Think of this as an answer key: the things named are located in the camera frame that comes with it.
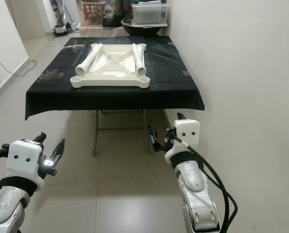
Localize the white plastic children table top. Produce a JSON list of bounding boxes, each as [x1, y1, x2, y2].
[[70, 43, 150, 89]]

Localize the black wok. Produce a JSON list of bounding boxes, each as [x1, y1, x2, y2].
[[121, 18, 167, 37]]

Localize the clear plastic container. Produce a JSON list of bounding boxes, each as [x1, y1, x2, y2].
[[132, 4, 169, 26]]

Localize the beige cloth-covered bench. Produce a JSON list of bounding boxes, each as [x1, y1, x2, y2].
[[79, 27, 123, 37]]

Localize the green pot lid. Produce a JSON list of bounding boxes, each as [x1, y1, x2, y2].
[[132, 0, 168, 6]]

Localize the dark glossy bag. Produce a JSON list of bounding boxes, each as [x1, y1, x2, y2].
[[103, 0, 133, 27]]

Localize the orange-lid storage box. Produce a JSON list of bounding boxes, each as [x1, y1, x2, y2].
[[79, 0, 106, 29]]

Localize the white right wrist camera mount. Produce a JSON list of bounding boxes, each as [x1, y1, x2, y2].
[[165, 118, 201, 159]]

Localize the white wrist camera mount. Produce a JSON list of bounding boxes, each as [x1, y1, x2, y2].
[[165, 118, 201, 159], [5, 139, 44, 188]]

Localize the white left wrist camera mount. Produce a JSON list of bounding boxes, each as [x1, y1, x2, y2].
[[5, 139, 44, 188]]

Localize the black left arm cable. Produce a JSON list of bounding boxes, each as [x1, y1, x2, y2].
[[0, 148, 10, 168]]

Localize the thin black floor cable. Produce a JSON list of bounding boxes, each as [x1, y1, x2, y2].
[[0, 51, 36, 90]]

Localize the black hanging cable bundle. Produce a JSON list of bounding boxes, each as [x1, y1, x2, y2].
[[54, 0, 73, 25]]

